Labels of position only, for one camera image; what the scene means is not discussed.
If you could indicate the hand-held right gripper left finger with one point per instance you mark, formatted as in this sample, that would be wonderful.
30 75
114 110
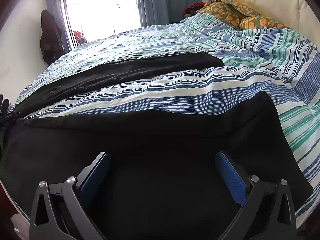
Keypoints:
96 177

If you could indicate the orange floral quilt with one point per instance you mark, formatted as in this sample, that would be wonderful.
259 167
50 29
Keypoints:
225 12

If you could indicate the cream padded headboard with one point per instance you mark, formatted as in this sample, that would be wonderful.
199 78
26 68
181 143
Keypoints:
287 5

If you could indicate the red cloth by window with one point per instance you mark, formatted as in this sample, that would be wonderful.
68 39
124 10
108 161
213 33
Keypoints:
78 35

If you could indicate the dark hanging clothes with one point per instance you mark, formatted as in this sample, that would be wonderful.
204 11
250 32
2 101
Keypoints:
51 40

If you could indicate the blue green striped bedspread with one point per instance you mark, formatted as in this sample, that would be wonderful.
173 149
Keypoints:
175 87

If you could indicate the grey-blue curtain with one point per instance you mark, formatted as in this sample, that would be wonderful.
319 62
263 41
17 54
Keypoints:
162 2
56 7

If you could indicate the red and black clothing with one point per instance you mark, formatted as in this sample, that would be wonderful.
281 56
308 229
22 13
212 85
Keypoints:
193 7

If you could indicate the bright window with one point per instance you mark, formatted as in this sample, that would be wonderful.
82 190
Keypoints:
100 10

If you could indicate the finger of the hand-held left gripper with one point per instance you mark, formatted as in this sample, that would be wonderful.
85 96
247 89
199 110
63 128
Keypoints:
8 116

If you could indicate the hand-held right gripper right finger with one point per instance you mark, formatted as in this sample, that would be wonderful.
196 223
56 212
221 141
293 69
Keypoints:
230 175

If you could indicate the black pants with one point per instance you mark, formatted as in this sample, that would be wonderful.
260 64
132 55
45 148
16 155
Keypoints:
150 142

